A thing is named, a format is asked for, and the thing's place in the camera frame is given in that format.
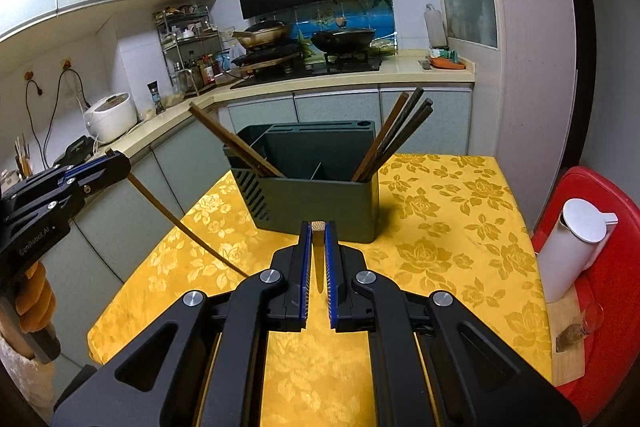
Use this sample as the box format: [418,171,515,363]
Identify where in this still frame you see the red plastic stool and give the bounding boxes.
[530,165,640,424]

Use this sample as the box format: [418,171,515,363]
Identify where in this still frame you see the black countertop appliance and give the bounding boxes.
[52,135,99,168]

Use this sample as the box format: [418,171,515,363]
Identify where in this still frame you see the golden frying pan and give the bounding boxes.
[232,20,294,51]

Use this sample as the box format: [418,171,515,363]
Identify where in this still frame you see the wooden cutting board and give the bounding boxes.
[552,277,589,384]

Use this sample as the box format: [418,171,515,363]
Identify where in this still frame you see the white rice cooker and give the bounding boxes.
[82,92,139,144]

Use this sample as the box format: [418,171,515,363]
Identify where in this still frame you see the reddish brown chopstick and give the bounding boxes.
[188,102,287,179]

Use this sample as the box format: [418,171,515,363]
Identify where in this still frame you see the brown bamboo chopstick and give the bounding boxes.
[104,148,248,279]

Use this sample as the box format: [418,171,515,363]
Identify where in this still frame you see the black chopstick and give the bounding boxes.
[351,92,411,183]
[371,106,435,182]

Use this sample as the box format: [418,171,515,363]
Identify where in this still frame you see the person's left hand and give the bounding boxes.
[14,258,57,334]

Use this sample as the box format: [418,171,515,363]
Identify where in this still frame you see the black power cable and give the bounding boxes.
[25,68,92,170]

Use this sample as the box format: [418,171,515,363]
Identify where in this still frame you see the green utensil holder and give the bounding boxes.
[222,119,381,244]

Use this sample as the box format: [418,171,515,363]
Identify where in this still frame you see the clear drinking glass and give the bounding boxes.
[557,302,605,354]

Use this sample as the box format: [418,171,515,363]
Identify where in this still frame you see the wooden utensils in jar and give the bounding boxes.
[14,133,32,180]

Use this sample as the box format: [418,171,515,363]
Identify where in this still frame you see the dark brown chopstick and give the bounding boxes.
[357,87,426,183]
[365,98,433,183]

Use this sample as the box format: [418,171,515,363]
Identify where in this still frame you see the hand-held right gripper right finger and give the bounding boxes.
[324,221,584,427]

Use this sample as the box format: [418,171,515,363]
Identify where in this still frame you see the kitchen counter cabinets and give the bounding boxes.
[0,47,477,373]

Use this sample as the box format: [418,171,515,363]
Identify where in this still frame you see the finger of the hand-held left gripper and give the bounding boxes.
[51,151,127,181]
[65,158,132,208]

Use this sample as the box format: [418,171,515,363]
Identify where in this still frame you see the orange and green sponges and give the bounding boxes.
[427,48,467,70]

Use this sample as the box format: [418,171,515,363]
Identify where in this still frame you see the light bamboo chopstick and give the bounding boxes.
[310,220,326,295]

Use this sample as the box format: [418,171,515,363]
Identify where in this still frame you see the black wok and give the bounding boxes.
[310,19,377,56]

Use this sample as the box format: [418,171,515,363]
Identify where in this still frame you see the blue tile mural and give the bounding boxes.
[272,0,397,54]

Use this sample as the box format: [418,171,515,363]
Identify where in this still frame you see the white kettle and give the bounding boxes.
[537,198,620,304]

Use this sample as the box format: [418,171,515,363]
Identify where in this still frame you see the black pepper grinder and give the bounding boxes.
[147,81,166,116]

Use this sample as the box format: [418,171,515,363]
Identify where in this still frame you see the person's left forearm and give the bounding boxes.
[0,332,57,427]

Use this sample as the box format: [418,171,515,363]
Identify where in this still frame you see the yellow floral tablecloth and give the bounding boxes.
[87,153,553,427]

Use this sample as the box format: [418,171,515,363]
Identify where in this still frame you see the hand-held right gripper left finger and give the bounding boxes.
[52,221,314,427]

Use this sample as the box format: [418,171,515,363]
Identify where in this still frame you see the black gas stove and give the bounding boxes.
[229,46,385,88]

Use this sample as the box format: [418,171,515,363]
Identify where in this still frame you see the metal spice rack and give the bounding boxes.
[153,4,224,98]

